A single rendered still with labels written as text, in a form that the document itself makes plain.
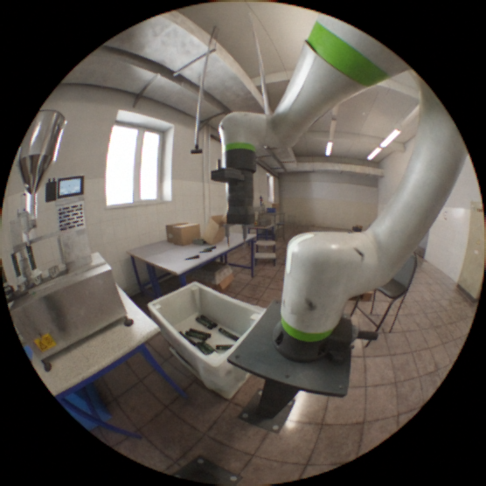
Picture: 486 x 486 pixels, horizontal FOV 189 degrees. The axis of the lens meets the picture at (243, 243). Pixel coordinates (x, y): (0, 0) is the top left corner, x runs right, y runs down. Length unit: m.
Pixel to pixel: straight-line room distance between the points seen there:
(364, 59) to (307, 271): 0.29
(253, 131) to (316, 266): 0.35
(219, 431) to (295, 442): 0.48
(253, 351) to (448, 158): 0.49
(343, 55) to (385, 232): 0.27
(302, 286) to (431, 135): 0.32
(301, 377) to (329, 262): 0.23
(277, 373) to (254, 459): 0.97
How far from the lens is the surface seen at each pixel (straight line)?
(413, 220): 0.29
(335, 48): 0.23
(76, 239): 0.88
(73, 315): 0.74
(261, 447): 1.22
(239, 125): 0.41
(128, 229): 2.43
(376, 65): 0.23
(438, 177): 0.29
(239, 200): 0.37
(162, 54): 2.71
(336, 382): 0.34
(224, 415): 1.23
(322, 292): 0.22
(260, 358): 0.34
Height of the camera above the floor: 1.21
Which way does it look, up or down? 14 degrees down
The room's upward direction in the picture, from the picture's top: 1 degrees counter-clockwise
